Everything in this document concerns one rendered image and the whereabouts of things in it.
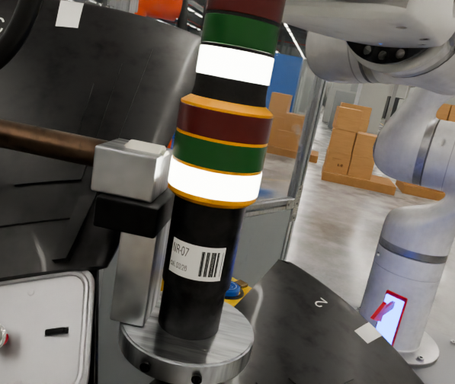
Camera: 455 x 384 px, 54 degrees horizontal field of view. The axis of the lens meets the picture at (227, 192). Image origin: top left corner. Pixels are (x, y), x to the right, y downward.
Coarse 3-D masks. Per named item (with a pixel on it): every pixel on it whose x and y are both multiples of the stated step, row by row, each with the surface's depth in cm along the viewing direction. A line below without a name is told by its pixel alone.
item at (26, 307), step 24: (0, 288) 23; (24, 288) 23; (48, 288) 23; (72, 288) 23; (0, 312) 23; (24, 312) 23; (48, 312) 22; (72, 312) 22; (24, 336) 22; (48, 336) 22; (72, 336) 22; (0, 360) 21; (24, 360) 21; (48, 360) 21; (72, 360) 21
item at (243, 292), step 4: (232, 280) 75; (236, 280) 75; (240, 288) 72; (244, 288) 73; (248, 288) 73; (240, 292) 71; (244, 292) 71; (228, 296) 68; (232, 296) 69; (236, 296) 69; (240, 296) 69; (224, 300) 68; (228, 300) 68; (232, 300) 68; (236, 300) 68; (232, 304) 67
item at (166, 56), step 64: (0, 0) 34; (64, 0) 35; (64, 64) 31; (128, 64) 32; (192, 64) 34; (64, 128) 28; (128, 128) 29; (0, 192) 26; (64, 192) 25; (0, 256) 24; (64, 256) 23
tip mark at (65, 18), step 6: (60, 6) 34; (66, 6) 35; (72, 6) 35; (78, 6) 35; (60, 12) 34; (66, 12) 34; (72, 12) 34; (78, 12) 34; (60, 18) 34; (66, 18) 34; (72, 18) 34; (78, 18) 34; (60, 24) 33; (66, 24) 34; (72, 24) 34; (78, 24) 34
